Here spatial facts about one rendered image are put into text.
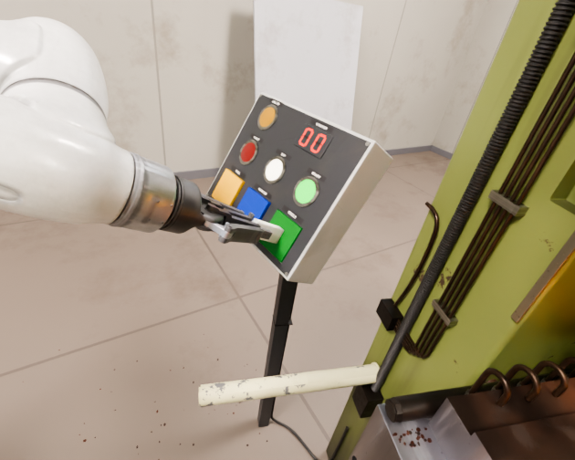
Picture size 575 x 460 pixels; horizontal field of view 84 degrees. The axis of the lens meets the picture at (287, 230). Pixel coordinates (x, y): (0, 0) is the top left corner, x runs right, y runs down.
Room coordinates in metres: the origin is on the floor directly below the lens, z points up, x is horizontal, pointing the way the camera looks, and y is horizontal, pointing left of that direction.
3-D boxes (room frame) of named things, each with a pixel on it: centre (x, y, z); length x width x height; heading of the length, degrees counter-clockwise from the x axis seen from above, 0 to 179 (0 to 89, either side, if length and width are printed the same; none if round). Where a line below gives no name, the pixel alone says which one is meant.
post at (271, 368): (0.65, -0.02, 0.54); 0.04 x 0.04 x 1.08; 17
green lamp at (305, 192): (0.53, -0.02, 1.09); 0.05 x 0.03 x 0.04; 17
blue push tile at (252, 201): (0.57, 0.08, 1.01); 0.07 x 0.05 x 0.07; 42
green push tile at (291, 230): (0.50, 0.01, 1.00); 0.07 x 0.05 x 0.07; 42
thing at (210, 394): (0.45, -0.07, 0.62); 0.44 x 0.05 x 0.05; 107
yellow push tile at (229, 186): (0.65, 0.14, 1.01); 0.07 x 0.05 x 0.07; 42
